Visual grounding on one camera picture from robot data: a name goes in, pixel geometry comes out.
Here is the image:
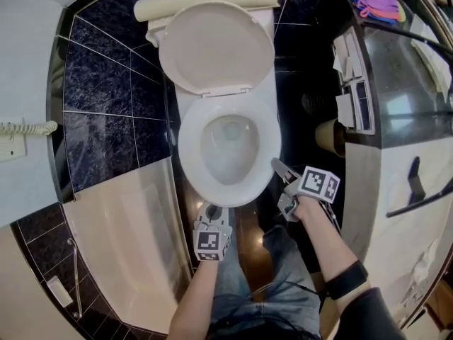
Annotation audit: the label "chrome toilet paper holder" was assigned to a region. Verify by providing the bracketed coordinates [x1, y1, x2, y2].
[331, 26, 376, 136]

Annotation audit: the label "crumpled white tissue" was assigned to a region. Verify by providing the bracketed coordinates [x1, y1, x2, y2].
[410, 239, 442, 290]

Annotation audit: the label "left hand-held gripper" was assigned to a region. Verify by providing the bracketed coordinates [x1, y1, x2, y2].
[193, 201, 234, 263]

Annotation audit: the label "person's legs in blue jeans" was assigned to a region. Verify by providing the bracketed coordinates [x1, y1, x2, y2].
[208, 207, 323, 340]

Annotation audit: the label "white bathtub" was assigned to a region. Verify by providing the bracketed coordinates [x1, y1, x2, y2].
[63, 161, 194, 334]

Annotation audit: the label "marble vanity counter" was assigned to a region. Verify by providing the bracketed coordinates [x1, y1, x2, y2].
[339, 0, 453, 329]

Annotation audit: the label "white toilet bowl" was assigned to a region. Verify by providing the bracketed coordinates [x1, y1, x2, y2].
[144, 7, 283, 208]

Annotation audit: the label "person's left forearm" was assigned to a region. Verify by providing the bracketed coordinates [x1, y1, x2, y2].
[168, 260, 222, 340]

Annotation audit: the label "black wristband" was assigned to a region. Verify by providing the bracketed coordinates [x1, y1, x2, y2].
[323, 260, 369, 300]

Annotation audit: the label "chrome grab bar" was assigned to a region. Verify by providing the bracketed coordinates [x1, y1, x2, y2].
[67, 238, 84, 319]

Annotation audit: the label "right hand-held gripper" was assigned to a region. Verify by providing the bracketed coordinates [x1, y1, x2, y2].
[270, 157, 341, 223]

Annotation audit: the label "blue cloth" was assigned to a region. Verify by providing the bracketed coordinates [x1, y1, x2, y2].
[359, 7, 405, 25]

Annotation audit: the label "white toilet seat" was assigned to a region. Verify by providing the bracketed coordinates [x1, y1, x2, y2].
[178, 92, 282, 208]

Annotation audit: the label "person's right forearm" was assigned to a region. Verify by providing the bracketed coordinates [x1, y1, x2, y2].
[295, 196, 408, 340]

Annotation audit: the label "white toilet lid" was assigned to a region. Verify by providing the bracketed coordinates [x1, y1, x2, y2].
[158, 0, 275, 94]

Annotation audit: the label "white paper sheet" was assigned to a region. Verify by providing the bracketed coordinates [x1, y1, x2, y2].
[335, 93, 357, 127]

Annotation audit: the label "black tripod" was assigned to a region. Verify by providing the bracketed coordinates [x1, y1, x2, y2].
[364, 19, 453, 220]

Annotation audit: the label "white folded card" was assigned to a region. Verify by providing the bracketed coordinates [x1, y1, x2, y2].
[410, 12, 452, 86]

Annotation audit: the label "black stand on counter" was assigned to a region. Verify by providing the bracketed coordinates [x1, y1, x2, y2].
[406, 156, 428, 203]

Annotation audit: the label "coiled telephone cord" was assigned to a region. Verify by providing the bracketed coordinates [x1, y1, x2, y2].
[0, 120, 58, 136]

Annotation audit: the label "white soap dish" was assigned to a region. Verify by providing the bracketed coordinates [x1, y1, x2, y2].
[46, 276, 74, 307]

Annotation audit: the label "white phone wall plate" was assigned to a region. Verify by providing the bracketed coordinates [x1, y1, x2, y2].
[0, 132, 28, 163]

